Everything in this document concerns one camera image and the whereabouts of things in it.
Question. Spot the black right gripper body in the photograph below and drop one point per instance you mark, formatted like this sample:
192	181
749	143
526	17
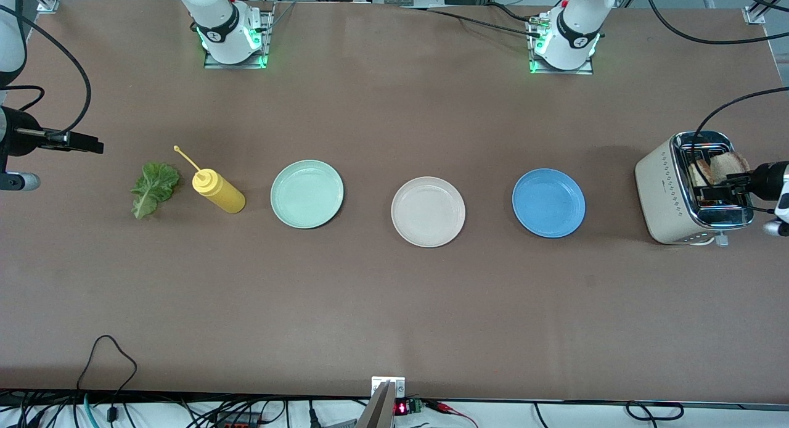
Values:
18	139

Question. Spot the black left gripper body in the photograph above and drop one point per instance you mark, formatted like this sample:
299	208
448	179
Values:
771	180

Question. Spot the toasted bread slice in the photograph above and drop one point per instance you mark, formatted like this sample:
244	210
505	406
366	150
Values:
699	172
727	163

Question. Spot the yellow squeeze bottle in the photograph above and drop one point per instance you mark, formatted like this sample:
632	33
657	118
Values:
222	197

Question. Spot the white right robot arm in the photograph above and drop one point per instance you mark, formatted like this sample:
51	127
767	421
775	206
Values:
234	49

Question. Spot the blue plate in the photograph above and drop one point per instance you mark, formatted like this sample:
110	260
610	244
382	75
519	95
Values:
548	203

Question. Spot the light green plate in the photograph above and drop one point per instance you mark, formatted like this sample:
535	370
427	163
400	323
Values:
307	193

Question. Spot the beige plate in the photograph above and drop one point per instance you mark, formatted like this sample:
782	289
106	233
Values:
428	212

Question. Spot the beige chrome toaster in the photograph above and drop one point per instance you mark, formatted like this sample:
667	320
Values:
662	193

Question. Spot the green lettuce leaf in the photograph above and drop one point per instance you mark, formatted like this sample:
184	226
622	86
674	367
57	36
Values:
154	187

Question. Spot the red clip lead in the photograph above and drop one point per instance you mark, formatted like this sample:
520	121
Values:
441	406

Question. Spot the red display module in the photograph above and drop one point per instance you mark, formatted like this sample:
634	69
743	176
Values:
402	408

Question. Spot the aluminium corner bracket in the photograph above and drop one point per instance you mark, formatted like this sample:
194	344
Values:
753	15
48	4

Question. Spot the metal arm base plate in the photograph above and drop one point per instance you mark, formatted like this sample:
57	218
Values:
561	71
269	39

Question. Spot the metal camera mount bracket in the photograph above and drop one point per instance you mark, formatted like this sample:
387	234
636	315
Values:
397	385

